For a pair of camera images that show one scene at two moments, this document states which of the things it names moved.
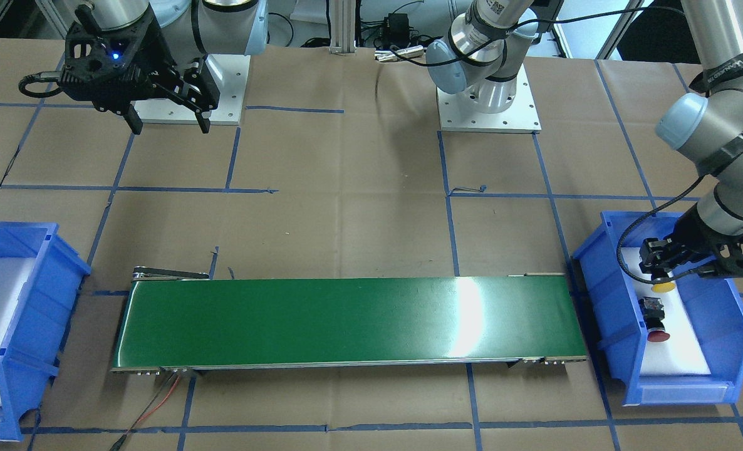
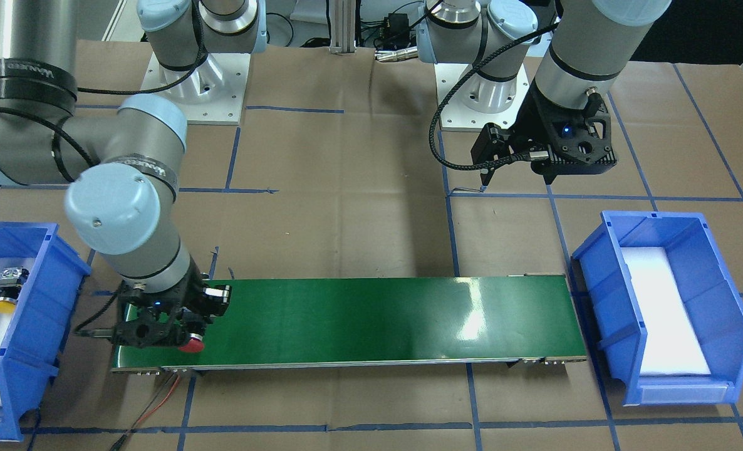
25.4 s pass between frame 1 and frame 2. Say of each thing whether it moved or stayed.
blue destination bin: stayed
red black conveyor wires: stayed
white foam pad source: stayed
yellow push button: moved
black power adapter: stayed
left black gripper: moved
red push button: moved
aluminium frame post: stayed
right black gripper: moved
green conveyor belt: stayed
